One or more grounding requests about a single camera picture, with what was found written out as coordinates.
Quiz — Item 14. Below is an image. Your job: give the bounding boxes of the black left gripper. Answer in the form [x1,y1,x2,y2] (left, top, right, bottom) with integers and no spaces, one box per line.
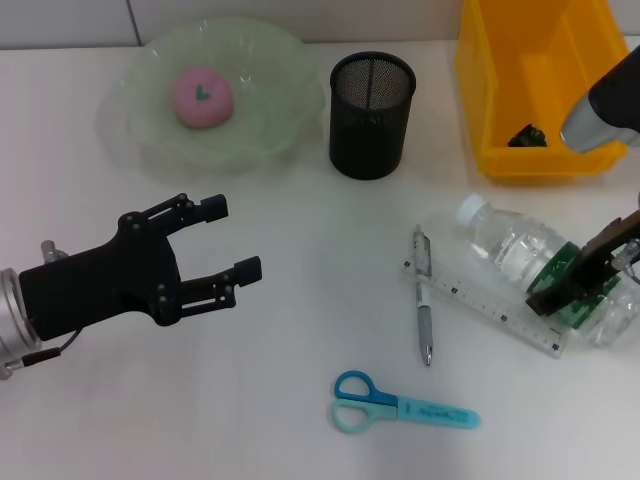
[18,192,264,343]

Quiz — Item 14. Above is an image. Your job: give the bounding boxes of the clear water bottle green label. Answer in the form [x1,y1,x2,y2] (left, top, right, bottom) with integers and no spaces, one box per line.
[455,192,640,349]

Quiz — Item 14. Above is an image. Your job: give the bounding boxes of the pink peach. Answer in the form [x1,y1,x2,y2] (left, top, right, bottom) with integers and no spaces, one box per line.
[171,65,235,130]

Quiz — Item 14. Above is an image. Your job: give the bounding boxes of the blue scissors with sheath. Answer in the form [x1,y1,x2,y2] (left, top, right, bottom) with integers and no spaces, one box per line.
[327,369,482,435]

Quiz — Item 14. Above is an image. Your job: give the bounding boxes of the clear plastic ruler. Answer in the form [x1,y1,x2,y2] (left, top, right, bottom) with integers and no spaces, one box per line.
[398,257,571,360]

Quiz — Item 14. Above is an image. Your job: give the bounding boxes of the grey white ballpoint pen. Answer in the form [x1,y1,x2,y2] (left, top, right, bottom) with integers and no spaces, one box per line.
[410,223,435,368]

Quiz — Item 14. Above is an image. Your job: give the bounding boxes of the green glass fruit plate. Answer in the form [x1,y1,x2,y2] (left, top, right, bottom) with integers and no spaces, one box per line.
[97,17,329,177]

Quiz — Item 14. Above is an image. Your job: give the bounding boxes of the black mesh pen holder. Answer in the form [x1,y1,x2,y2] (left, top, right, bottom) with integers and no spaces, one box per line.
[328,50,417,181]

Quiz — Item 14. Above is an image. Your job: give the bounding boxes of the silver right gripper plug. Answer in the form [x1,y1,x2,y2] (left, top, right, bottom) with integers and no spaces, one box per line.
[610,238,640,271]

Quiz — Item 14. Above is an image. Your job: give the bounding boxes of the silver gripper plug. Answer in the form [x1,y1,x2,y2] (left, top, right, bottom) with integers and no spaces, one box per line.
[610,238,640,271]
[39,239,69,264]

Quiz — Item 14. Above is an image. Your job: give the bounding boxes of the yellow plastic bin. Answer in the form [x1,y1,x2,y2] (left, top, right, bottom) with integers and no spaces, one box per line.
[453,0,632,187]

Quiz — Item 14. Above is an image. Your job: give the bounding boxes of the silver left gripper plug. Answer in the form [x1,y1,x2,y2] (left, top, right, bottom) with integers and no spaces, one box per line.
[39,239,69,264]

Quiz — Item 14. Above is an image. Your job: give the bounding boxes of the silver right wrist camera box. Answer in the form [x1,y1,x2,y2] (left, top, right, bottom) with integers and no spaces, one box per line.
[559,47,640,155]

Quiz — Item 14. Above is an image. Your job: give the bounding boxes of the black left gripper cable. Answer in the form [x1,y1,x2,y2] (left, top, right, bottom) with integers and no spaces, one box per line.
[0,329,81,385]

